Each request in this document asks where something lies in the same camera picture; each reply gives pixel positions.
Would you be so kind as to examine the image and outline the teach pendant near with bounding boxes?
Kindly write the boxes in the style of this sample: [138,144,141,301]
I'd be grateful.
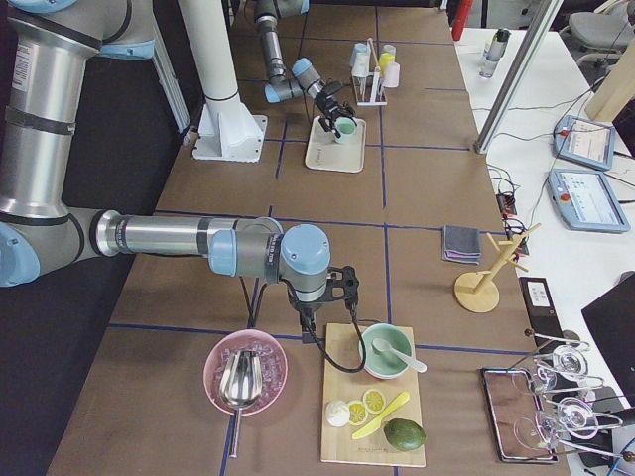
[548,169,630,234]

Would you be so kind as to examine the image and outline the wooden cutting board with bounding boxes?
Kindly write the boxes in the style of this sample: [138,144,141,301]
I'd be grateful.
[319,322,428,469]

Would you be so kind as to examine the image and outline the teach pendant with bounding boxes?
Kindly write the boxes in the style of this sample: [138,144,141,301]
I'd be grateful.
[554,115,616,172]
[548,169,630,234]

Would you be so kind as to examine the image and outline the white cup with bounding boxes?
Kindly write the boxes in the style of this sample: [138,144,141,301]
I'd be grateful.
[351,52,370,78]

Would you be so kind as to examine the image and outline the lemon slice upper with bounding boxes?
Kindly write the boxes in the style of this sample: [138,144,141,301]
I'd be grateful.
[361,389,387,415]

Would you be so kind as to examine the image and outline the grey folded cloth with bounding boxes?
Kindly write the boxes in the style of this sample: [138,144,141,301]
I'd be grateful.
[441,225,481,265]

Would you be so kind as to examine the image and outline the black box with label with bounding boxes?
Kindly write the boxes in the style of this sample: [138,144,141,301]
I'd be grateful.
[519,277,563,337]

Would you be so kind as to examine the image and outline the pink bowl with ice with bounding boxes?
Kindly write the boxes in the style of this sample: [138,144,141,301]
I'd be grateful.
[203,329,288,417]

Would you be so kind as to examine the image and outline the pink cup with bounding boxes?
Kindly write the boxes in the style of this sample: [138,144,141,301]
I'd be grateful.
[382,61,401,88]

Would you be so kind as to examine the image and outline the green bowl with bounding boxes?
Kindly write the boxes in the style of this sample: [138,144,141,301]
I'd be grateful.
[362,323,414,380]

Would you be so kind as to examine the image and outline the green cup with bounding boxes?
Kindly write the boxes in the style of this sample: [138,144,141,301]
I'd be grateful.
[333,117,357,144]

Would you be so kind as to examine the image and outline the teach pendant far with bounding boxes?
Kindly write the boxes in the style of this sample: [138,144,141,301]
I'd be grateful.
[554,115,616,172]

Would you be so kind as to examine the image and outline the glass holder rack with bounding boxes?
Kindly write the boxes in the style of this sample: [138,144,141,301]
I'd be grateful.
[514,328,634,465]

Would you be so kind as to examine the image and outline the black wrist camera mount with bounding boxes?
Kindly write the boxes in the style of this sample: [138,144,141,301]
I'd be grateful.
[284,266,359,344]

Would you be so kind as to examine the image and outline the lemon slice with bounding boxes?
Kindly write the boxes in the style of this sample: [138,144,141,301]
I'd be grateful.
[361,389,387,415]
[346,400,368,426]

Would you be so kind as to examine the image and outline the white garlic bulb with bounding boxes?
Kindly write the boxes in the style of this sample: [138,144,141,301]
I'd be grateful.
[324,400,350,427]

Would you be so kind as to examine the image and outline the avocado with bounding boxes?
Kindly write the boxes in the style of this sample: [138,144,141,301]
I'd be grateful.
[383,418,427,451]

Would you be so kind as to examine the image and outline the blue cup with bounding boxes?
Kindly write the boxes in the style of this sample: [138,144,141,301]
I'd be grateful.
[352,43,367,55]

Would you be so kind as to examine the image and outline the black camera cable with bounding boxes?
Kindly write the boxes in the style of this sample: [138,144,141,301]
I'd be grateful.
[305,297,368,373]

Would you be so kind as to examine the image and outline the water bottle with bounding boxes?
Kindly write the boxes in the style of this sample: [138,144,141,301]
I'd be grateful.
[479,28,511,78]

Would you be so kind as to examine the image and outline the cream rabbit tray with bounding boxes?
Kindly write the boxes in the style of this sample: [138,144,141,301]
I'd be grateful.
[305,116,366,174]

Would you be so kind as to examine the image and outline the lemon slice lower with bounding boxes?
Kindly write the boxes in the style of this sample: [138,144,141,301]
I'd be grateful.
[346,400,368,426]

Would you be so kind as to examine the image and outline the yellow plastic knife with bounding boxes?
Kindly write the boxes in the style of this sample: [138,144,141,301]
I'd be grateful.
[351,391,411,440]

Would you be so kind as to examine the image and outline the grey cup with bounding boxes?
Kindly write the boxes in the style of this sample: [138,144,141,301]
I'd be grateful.
[382,44,396,56]

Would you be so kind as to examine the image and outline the yellow cup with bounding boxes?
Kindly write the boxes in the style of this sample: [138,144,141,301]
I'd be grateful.
[379,53,395,72]

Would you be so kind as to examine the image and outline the white wire cup rack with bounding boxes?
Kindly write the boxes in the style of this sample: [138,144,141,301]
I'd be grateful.
[350,38,387,106]

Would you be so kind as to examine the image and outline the wooden mug tree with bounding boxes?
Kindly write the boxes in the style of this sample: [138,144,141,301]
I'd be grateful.
[453,223,541,313]

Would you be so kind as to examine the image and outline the metal scoop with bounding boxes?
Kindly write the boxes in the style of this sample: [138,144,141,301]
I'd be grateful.
[219,350,263,458]

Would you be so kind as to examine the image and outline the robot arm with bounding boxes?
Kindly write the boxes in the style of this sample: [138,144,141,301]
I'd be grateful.
[1,1,337,307]
[254,0,355,132]

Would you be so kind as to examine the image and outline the aluminium frame post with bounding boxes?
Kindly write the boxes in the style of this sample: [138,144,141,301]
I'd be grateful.
[474,0,563,155]

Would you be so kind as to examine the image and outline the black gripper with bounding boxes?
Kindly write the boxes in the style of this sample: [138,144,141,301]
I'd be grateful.
[315,91,355,138]

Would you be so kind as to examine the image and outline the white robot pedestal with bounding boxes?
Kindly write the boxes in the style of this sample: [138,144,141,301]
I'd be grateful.
[179,0,268,163]

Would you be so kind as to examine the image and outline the white spoon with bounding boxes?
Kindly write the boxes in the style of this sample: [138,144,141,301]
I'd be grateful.
[372,338,428,373]

